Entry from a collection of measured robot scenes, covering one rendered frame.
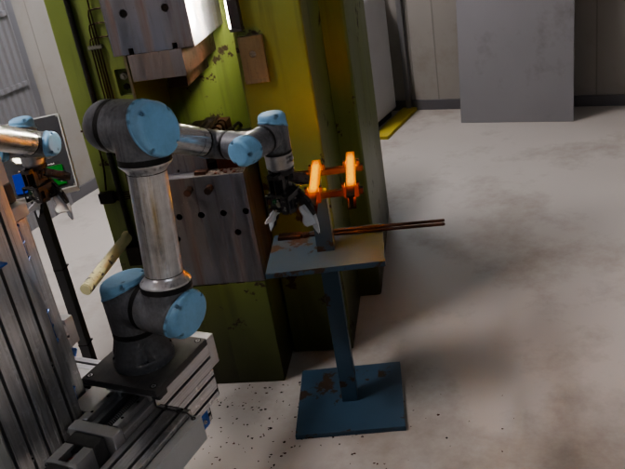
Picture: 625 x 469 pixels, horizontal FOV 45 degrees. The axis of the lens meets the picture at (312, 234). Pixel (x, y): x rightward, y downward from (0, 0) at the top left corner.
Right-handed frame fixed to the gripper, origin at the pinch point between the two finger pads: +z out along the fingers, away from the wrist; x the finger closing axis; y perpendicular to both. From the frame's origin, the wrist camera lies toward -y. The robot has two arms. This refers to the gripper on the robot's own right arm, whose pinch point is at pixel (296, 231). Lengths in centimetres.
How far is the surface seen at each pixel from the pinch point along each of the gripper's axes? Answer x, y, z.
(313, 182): -10.6, -35.1, 0.1
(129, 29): -76, -44, -52
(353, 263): 1.0, -31.9, 27.3
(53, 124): -108, -28, -23
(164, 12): -63, -48, -56
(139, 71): -77, -44, -37
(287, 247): -28, -40, 27
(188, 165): -67, -47, -1
